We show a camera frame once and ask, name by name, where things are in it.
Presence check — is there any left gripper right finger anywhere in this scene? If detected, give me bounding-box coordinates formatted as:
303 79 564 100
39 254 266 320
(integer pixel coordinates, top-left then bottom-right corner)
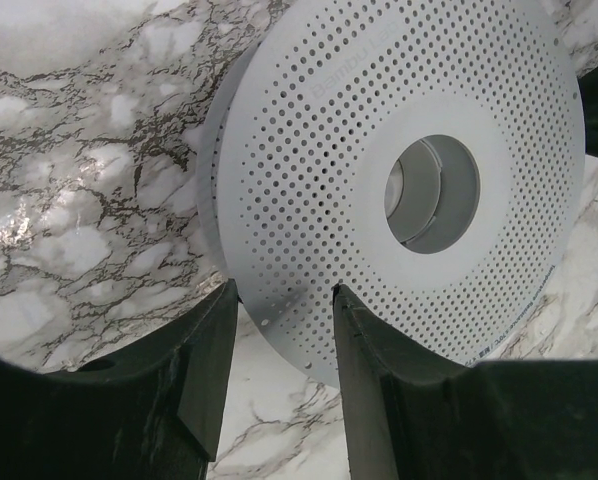
333 285 598 479

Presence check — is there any white perforated cable spool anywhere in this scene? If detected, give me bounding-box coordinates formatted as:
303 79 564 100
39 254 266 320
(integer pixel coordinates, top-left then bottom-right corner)
196 1 585 386

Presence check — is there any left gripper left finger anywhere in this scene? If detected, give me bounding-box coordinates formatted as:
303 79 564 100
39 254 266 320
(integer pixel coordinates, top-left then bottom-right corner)
0 281 239 479

